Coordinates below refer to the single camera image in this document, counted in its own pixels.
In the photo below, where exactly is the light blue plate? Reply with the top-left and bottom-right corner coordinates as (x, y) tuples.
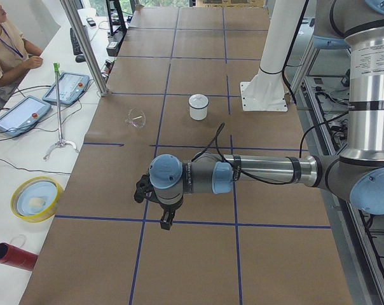
(16, 181), (58, 216)

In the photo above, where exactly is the near blue teach pendant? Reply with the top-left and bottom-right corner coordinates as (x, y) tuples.
(0, 95), (51, 137)

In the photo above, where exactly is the black computer mouse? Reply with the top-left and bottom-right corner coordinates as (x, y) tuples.
(75, 54), (86, 63)

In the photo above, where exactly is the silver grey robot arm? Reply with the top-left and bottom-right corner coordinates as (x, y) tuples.
(134, 1), (384, 229)

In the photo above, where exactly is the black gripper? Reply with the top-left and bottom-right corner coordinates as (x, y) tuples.
(134, 174), (179, 230)

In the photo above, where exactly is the yellow tape roll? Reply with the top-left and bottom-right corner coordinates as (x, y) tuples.
(10, 176), (64, 223)

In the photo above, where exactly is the blue teach pendant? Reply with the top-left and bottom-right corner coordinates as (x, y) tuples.
(0, 95), (51, 137)
(42, 72), (90, 106)

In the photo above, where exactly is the black power box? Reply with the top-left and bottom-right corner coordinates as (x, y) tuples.
(106, 31), (125, 57)

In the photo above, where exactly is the black keyboard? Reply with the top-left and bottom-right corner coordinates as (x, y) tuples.
(69, 28), (82, 55)

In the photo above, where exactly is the silver stand with green top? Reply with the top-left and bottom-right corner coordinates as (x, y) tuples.
(43, 62), (79, 161)

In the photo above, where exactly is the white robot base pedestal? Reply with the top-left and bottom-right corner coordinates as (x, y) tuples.
(240, 0), (308, 112)

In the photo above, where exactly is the aluminium frame post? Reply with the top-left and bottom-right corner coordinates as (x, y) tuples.
(60, 0), (109, 97)

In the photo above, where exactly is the aluminium side frame rail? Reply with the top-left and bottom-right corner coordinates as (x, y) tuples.
(290, 41), (384, 305)

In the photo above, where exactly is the far blue teach pendant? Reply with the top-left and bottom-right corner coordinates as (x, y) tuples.
(42, 72), (90, 106)

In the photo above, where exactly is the white cup lid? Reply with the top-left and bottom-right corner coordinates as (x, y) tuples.
(188, 94), (209, 109)

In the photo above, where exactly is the person in beige shirt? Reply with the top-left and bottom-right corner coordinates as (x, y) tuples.
(0, 4), (43, 88)

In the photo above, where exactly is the red cylinder tube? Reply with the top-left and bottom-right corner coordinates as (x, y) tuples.
(0, 243), (38, 271)

